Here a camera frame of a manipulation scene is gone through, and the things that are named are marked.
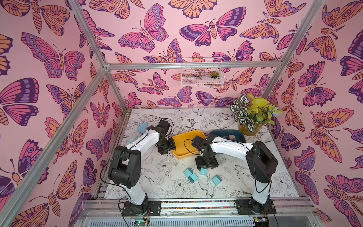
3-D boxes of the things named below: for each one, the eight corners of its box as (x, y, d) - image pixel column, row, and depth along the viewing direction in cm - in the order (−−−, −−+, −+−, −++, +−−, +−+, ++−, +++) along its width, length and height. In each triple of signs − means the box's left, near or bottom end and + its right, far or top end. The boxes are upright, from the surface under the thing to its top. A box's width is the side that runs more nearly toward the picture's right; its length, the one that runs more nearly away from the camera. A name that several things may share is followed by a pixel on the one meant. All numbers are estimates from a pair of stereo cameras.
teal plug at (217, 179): (216, 186, 83) (217, 184, 81) (211, 180, 85) (212, 179, 83) (222, 180, 85) (223, 178, 83) (217, 175, 87) (218, 173, 85)
